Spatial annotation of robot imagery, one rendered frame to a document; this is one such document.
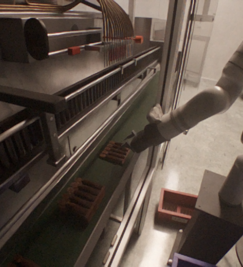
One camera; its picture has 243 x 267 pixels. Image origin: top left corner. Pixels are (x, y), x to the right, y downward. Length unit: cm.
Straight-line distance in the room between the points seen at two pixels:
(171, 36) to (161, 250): 111
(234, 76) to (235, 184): 41
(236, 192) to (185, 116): 39
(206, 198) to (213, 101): 46
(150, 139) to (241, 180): 37
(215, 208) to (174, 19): 66
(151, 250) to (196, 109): 95
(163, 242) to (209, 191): 56
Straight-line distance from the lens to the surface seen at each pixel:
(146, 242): 126
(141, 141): 58
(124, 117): 91
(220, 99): 47
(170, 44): 60
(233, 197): 80
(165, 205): 141
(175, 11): 59
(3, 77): 69
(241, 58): 50
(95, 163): 65
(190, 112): 50
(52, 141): 42
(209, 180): 89
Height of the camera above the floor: 113
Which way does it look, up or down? 33 degrees down
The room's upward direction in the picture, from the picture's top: 3 degrees clockwise
